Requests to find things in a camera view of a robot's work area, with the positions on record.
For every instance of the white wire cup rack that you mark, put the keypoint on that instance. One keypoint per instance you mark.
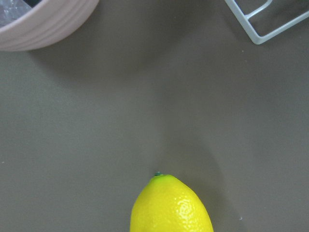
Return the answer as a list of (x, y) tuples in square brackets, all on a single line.
[(264, 19)]

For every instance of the pink bowl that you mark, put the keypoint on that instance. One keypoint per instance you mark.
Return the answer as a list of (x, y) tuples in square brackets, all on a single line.
[(49, 22)]

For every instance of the ice cubes pile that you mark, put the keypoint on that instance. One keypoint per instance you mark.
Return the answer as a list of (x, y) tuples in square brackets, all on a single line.
[(11, 10)]

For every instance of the yellow lemon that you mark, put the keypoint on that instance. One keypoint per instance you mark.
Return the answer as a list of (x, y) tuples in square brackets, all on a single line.
[(166, 204)]

